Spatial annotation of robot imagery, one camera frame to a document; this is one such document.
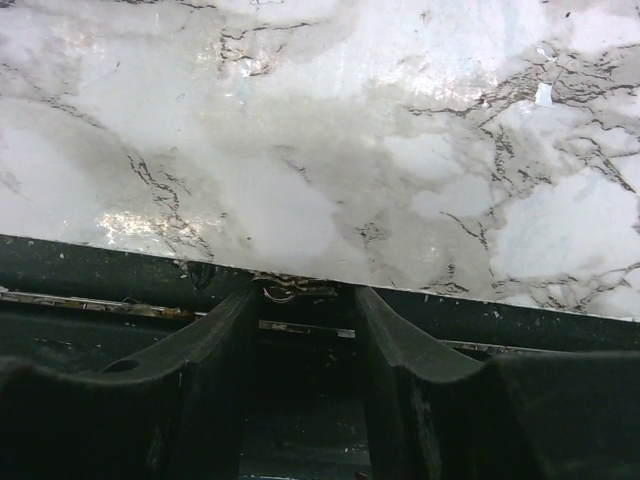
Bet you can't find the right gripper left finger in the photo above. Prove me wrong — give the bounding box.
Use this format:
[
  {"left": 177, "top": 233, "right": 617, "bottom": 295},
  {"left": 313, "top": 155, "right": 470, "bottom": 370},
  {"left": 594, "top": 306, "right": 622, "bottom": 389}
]
[{"left": 1, "top": 286, "right": 258, "bottom": 479}]

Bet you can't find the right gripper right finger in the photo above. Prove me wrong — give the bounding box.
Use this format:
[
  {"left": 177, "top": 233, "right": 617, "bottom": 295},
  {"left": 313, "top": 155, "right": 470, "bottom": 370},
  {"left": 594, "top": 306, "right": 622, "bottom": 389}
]
[{"left": 355, "top": 288, "right": 639, "bottom": 479}]

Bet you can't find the black mounting rail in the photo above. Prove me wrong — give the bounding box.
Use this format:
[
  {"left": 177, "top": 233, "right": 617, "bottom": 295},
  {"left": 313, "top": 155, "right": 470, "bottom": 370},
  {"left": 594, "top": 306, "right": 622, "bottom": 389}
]
[{"left": 1, "top": 235, "right": 639, "bottom": 479}]

